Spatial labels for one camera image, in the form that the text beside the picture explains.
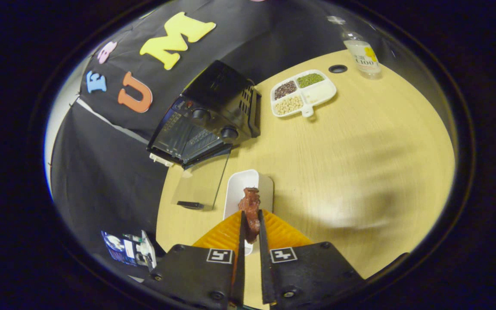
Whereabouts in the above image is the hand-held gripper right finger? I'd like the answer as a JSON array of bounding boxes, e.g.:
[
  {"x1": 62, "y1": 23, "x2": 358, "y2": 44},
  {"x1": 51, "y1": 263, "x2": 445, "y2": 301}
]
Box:
[{"x1": 257, "y1": 210, "x2": 366, "y2": 308}]

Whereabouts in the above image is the clear bottle yellow label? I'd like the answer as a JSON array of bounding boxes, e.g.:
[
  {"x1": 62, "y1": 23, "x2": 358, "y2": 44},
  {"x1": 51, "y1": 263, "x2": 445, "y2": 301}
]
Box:
[{"x1": 327, "y1": 16, "x2": 383, "y2": 80}]

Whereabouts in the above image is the blue printed packet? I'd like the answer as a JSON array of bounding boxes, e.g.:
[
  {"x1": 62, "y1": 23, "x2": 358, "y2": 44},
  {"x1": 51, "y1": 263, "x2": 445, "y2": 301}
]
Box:
[{"x1": 101, "y1": 230, "x2": 158, "y2": 271}]

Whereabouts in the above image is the black backdrop cloth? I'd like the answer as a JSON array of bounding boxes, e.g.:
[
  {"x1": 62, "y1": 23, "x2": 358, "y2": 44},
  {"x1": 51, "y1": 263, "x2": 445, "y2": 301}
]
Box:
[{"x1": 50, "y1": 0, "x2": 403, "y2": 276}]

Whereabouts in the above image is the white rectangular tray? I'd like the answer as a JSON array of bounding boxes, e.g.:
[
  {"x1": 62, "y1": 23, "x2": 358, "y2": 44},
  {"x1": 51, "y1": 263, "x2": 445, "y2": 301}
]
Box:
[{"x1": 223, "y1": 169, "x2": 274, "y2": 256}]

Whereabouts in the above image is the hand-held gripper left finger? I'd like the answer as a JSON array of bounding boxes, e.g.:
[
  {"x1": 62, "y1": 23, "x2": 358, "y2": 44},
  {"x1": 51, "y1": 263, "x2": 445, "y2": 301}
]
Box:
[{"x1": 143, "y1": 210, "x2": 246, "y2": 310}]

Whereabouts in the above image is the white divided plate with grains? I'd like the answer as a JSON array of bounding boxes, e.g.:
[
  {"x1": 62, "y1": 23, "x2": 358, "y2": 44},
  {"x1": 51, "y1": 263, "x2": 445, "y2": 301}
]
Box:
[{"x1": 270, "y1": 69, "x2": 338, "y2": 118}]

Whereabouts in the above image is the red-brown meat piece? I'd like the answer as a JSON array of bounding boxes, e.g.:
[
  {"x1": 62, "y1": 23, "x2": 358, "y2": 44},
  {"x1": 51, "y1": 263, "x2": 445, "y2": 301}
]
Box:
[{"x1": 238, "y1": 187, "x2": 260, "y2": 244}]

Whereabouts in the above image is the black toaster oven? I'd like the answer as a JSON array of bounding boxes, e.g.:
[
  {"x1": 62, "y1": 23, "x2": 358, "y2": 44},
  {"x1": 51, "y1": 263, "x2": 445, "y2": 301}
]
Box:
[{"x1": 147, "y1": 59, "x2": 262, "y2": 211}]

